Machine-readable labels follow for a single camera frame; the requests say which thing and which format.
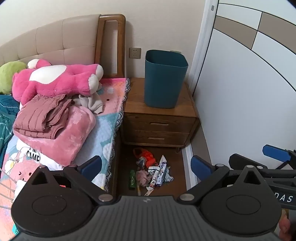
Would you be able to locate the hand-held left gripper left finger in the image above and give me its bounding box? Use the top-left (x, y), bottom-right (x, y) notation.
top-left (25, 156), bottom-right (115, 205)

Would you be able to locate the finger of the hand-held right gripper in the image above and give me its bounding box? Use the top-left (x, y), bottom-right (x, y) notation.
top-left (262, 144), bottom-right (296, 171)
top-left (228, 153), bottom-right (269, 171)

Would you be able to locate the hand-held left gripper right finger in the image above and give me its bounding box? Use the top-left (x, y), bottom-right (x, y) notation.
top-left (178, 155), bottom-right (269, 202)

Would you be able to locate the green bottle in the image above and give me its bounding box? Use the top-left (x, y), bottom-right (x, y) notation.
top-left (129, 170), bottom-right (137, 191)

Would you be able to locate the red plastic bag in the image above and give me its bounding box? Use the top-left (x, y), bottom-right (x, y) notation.
top-left (133, 148), bottom-right (160, 169)

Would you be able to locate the teal plastic trash bin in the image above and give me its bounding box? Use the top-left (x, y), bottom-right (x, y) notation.
top-left (144, 49), bottom-right (189, 109)

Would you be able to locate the person's right hand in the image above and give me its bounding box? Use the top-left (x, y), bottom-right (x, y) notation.
top-left (277, 217), bottom-right (292, 240)

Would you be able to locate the crumpled white tissue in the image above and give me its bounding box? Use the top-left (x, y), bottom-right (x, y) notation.
top-left (163, 168), bottom-right (174, 182)

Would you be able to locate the pink fleece blanket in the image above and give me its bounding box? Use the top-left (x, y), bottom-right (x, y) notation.
top-left (17, 105), bottom-right (97, 166)

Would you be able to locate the white blue printed packet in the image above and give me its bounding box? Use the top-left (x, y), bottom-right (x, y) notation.
top-left (156, 155), bottom-right (170, 186)

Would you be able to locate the white red printed packet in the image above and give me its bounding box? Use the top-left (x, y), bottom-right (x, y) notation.
top-left (148, 166), bottom-right (161, 189)

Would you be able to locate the wooden nightstand drawer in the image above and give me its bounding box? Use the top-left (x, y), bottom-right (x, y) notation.
top-left (125, 113), bottom-right (197, 134)
top-left (126, 131), bottom-right (192, 147)

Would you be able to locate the wooden nightstand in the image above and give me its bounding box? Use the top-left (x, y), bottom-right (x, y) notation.
top-left (120, 77), bottom-right (200, 153)

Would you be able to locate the pink crumpled wrapper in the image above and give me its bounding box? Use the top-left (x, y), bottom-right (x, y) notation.
top-left (136, 170), bottom-right (152, 187)

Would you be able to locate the beige crumpled cloth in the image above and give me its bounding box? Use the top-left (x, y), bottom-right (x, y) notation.
top-left (79, 89), bottom-right (105, 115)

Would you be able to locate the white printed shirt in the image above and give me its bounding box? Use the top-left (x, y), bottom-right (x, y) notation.
top-left (16, 139), bottom-right (70, 172)

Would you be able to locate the mauve folded garment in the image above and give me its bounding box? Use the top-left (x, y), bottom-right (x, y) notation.
top-left (13, 93), bottom-right (74, 140)

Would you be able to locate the white and brown wardrobe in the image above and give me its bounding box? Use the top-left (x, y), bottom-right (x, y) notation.
top-left (187, 0), bottom-right (296, 189)

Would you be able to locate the pink plush toy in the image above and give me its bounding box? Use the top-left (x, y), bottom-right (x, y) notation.
top-left (11, 59), bottom-right (104, 106)

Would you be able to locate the teal blanket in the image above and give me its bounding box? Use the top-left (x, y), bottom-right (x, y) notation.
top-left (0, 94), bottom-right (21, 163)

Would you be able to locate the green plush toy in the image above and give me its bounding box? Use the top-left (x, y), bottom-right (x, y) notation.
top-left (0, 61), bottom-right (27, 94)

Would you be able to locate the beige padded headboard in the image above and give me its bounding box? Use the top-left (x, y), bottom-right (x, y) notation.
top-left (0, 14), bottom-right (101, 68)

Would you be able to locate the beige wall socket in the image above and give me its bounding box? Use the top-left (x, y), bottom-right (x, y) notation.
top-left (129, 47), bottom-right (142, 59)

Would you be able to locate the wooden headboard frame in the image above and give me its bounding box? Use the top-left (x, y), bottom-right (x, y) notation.
top-left (95, 14), bottom-right (126, 79)

